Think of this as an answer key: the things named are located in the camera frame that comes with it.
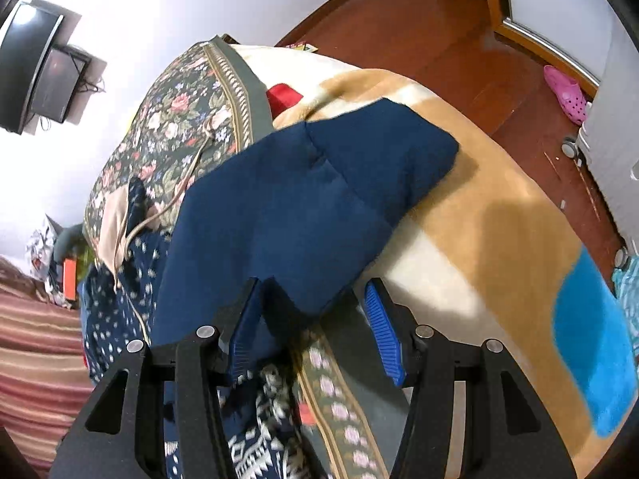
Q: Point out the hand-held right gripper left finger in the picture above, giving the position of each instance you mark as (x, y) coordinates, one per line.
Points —
(243, 332)

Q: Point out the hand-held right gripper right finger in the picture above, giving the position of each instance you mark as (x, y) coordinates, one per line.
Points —
(383, 335)

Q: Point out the plain navy blue garment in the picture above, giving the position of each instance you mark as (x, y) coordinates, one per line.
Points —
(279, 209)

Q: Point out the navy patterned garment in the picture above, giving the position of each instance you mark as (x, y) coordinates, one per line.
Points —
(112, 309)

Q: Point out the tan cream printed blanket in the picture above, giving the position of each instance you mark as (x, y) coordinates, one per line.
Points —
(499, 219)

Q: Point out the orange red box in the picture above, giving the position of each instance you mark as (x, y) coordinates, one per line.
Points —
(70, 279)

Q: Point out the striped bedding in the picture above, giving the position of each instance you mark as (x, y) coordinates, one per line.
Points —
(35, 359)

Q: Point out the printed plastic bag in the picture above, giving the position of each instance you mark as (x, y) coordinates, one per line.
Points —
(42, 254)

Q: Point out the floral quilt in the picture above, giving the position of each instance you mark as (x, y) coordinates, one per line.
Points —
(164, 110)

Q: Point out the red cloth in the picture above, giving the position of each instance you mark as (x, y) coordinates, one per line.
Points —
(283, 96)

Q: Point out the teal cloth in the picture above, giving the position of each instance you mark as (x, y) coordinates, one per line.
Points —
(628, 289)

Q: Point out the colourful booklet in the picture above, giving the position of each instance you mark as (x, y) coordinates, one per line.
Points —
(304, 47)

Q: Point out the pink slipper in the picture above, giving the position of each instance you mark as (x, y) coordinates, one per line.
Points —
(566, 92)

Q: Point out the small black monitor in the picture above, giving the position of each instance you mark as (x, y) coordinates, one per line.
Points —
(60, 82)

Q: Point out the white wheeled cabinet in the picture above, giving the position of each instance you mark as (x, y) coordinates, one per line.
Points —
(611, 124)

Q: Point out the wooden door frame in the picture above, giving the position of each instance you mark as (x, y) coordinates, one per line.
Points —
(499, 15)

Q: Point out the wall television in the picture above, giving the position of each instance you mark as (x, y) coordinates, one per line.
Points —
(25, 60)

